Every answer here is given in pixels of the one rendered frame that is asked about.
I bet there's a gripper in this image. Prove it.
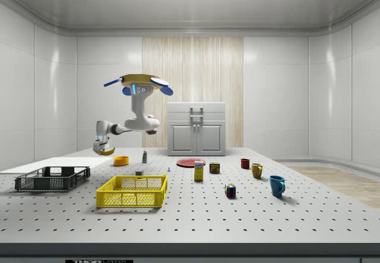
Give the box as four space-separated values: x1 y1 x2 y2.
92 140 112 156

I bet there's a yellow bowl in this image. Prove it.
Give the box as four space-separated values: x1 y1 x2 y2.
113 155 130 167

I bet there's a white board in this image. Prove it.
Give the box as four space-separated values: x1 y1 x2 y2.
0 156 115 175

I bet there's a yellow basket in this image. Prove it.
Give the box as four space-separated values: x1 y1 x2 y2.
95 174 169 208

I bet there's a dark grey basket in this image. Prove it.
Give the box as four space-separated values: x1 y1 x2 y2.
14 165 91 193

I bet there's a red plate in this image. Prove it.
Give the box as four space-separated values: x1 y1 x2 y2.
176 157 207 169

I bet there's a white cabinet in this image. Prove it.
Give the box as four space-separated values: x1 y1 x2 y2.
166 102 227 157

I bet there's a white and yellow box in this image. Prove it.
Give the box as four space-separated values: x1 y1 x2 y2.
194 160 205 182

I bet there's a puzzle cube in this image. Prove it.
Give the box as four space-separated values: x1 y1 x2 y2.
224 183 237 199

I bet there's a yellow mug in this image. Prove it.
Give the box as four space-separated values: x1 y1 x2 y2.
251 162 264 179

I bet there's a blue mug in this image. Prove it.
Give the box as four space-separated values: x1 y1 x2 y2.
268 175 287 198

